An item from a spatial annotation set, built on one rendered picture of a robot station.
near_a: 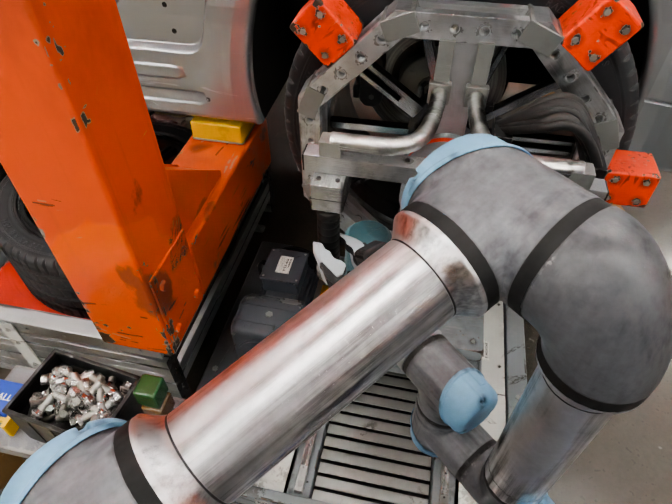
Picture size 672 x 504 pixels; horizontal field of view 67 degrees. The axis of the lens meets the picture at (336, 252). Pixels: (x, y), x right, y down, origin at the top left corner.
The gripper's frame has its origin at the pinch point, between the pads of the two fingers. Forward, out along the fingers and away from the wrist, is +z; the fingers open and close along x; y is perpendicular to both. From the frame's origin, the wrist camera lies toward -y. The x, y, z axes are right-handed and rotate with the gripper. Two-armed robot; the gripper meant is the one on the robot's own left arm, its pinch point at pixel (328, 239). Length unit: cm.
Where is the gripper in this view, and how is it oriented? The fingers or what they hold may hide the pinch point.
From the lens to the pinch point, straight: 83.1
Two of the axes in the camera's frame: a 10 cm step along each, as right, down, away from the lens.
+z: -5.5, -6.0, 5.8
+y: -0.1, 7.0, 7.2
